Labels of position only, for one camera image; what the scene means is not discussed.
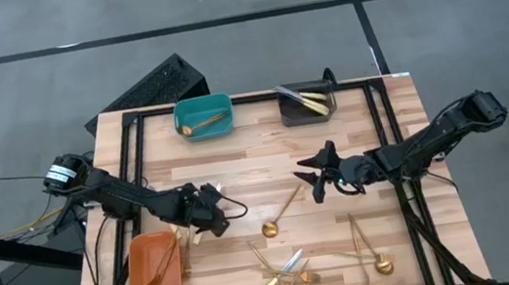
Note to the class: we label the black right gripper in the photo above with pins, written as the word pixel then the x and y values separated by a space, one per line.
pixel 350 174

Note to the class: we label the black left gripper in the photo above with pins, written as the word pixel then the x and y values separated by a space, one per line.
pixel 199 209

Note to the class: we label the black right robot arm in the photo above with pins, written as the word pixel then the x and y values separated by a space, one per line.
pixel 431 139

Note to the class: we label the black floor beam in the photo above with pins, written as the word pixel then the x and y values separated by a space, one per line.
pixel 27 251

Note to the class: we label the small black mount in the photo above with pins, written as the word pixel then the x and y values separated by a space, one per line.
pixel 329 78

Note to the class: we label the teal plastic bin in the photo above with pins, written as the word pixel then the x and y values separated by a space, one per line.
pixel 196 108

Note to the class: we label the orange plastic bin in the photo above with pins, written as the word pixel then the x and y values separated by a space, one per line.
pixel 134 257

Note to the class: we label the black perforated metal box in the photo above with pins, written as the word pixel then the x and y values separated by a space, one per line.
pixel 154 89

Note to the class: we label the gold spoon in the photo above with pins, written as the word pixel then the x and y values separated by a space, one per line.
pixel 384 265
pixel 212 119
pixel 270 229
pixel 185 131

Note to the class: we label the black aluminium table frame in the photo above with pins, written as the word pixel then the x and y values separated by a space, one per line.
pixel 253 98

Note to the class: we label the dark grey plastic bin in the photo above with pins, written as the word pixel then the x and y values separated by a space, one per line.
pixel 293 115

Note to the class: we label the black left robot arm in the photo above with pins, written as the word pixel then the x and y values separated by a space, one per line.
pixel 118 195

